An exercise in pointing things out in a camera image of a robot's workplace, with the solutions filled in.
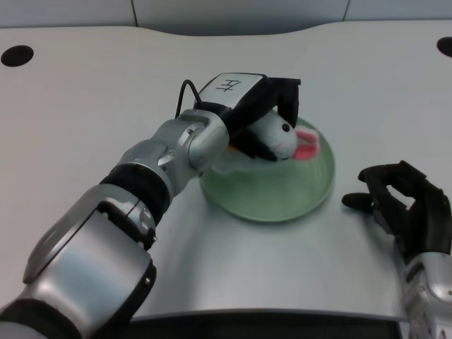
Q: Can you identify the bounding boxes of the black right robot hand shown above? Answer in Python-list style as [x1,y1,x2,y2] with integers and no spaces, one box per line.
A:
[341,160,452,261]

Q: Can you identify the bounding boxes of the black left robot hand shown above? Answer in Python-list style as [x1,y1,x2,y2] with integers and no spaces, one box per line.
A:
[193,72,302,163]

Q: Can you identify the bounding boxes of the white rabbit plush doll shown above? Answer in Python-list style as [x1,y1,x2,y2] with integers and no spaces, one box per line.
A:
[213,110,321,176]

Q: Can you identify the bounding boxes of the green round plate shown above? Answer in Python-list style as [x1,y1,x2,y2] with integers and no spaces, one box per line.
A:
[198,117,336,225]

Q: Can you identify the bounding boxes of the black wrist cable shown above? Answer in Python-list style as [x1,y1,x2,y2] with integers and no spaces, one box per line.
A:
[175,80,206,117]

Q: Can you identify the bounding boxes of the black round cable grommet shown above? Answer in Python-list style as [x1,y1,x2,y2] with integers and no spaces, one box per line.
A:
[436,36,452,58]
[1,44,35,67]

